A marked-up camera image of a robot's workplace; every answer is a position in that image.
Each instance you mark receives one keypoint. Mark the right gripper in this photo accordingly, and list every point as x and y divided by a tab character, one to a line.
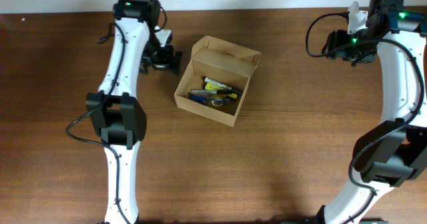
338	46

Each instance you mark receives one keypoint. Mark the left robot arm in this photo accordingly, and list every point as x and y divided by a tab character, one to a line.
116	115

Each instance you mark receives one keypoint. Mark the black ballpoint pen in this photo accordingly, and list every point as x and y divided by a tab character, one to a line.
202	95

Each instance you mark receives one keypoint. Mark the black whiteboard marker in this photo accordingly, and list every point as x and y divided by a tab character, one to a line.
223	85

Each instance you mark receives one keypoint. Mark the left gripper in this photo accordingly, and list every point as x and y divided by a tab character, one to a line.
163	61

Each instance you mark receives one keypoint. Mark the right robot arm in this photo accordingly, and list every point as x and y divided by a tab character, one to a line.
395	150

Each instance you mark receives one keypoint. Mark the yellow highlighter marker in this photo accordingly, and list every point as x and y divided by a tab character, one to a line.
212	87

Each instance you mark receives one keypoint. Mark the blue whiteboard marker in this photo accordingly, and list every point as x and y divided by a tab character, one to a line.
201	99

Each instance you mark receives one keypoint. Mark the blue ballpoint pen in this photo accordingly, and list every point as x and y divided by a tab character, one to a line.
225	99

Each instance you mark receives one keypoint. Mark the cardboard box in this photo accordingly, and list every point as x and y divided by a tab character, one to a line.
222	61

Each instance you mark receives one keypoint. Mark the yellow tape roll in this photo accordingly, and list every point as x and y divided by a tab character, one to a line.
217	102

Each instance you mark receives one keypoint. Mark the black sharpie marker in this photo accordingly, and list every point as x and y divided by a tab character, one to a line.
211	92

